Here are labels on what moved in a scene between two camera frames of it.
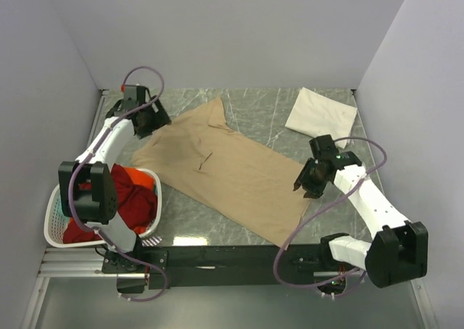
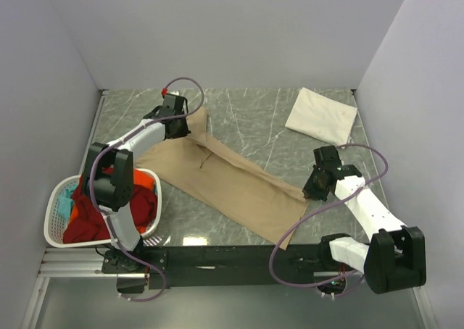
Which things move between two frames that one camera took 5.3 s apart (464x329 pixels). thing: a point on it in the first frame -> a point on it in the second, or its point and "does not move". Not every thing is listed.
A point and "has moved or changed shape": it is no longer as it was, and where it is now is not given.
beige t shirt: x=238 y=178 has moved or changed shape
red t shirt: x=138 y=205 does not move
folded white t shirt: x=315 y=114 does not move
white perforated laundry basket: x=54 y=219 does not move
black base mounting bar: x=184 y=267 does not move
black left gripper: x=160 y=119 -> x=183 y=132
